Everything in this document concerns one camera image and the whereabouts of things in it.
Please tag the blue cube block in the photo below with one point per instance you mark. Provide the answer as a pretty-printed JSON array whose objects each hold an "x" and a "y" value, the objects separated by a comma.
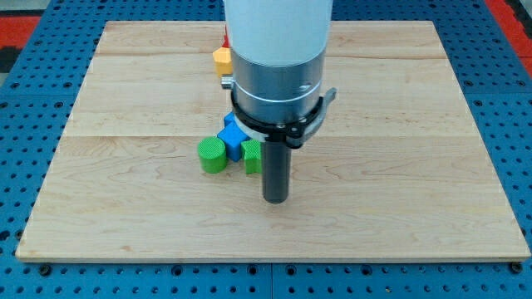
[{"x": 233, "y": 137}]

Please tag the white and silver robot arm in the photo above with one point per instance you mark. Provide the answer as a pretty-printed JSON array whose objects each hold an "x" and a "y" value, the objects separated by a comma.
[{"x": 277, "y": 52}]

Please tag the green cylinder block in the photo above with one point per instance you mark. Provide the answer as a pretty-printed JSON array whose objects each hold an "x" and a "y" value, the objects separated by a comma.
[{"x": 212, "y": 155}]

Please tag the yellow hexagon block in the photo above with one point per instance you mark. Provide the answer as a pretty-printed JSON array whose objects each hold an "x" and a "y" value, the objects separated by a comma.
[{"x": 222, "y": 61}]

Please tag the wooden board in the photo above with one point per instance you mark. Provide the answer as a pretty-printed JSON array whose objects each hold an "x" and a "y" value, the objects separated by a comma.
[{"x": 397, "y": 172}]

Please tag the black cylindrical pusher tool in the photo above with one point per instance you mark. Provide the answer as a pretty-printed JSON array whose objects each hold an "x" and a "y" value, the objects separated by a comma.
[{"x": 276, "y": 162}]

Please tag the blue triangle block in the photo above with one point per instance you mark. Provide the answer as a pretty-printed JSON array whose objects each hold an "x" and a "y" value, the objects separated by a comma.
[{"x": 229, "y": 119}]

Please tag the green star block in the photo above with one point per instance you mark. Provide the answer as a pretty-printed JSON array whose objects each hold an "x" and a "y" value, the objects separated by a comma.
[{"x": 251, "y": 154}]

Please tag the red block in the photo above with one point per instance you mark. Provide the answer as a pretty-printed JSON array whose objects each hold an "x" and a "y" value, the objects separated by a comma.
[{"x": 226, "y": 43}]

